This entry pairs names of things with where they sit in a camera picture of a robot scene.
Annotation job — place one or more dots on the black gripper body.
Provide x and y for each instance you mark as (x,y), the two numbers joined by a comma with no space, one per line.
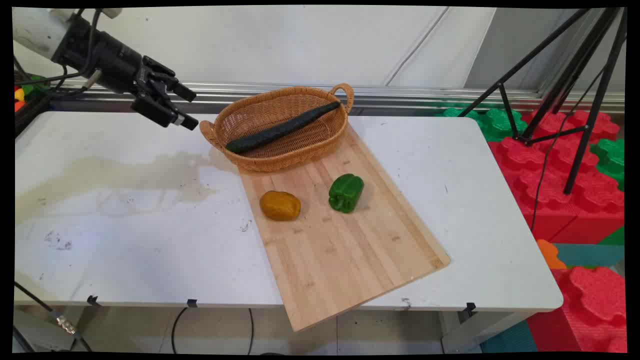
(112,62)

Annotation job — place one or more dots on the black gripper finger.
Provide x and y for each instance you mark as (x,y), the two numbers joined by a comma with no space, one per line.
(160,112)
(172,82)

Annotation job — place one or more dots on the yellow-orange toy potato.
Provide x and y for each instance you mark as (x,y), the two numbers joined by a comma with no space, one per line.
(280,206)

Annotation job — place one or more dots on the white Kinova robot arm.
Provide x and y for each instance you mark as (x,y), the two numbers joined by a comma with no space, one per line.
(35,30)

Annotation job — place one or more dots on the green toy vegetable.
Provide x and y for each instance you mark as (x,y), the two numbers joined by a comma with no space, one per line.
(35,86)

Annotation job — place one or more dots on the dark storage crate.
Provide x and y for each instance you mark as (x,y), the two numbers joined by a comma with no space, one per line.
(30,112)

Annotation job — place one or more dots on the yellow toy vegetable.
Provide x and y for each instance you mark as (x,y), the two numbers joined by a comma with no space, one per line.
(19,94)

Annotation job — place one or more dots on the orange-red toy vegetable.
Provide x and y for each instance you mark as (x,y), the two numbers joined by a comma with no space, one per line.
(19,105)

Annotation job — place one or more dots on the dark green cucumber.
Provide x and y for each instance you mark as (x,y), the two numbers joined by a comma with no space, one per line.
(280,129)

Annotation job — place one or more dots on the woven wicker basket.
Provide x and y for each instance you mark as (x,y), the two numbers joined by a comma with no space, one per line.
(280,156)

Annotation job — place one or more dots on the black table clip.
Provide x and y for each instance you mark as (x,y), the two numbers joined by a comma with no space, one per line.
(92,300)
(470,308)
(192,303)

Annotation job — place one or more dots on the green bell pepper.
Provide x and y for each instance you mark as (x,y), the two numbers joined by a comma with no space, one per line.
(346,192)

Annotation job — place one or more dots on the bamboo cutting board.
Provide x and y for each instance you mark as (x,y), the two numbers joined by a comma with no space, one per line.
(340,250)

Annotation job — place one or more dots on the green foam block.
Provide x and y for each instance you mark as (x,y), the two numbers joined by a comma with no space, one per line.
(492,122)
(611,160)

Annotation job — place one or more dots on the white table leg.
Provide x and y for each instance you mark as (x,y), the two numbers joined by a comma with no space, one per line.
(480,332)

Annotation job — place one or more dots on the large red foam block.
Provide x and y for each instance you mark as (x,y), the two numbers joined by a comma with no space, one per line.
(560,200)

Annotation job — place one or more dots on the orange foam piece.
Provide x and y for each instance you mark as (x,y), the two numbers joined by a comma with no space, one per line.
(549,255)

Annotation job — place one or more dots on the black tripod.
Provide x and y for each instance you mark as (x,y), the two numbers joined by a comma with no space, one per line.
(582,150)

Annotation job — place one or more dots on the teal foam mat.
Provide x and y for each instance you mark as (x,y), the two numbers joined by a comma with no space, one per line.
(592,255)
(510,340)

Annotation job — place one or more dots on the small green foam piece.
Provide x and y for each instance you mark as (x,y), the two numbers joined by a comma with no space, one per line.
(614,237)

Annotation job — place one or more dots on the aluminium rail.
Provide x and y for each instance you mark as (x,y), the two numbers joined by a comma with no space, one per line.
(400,97)

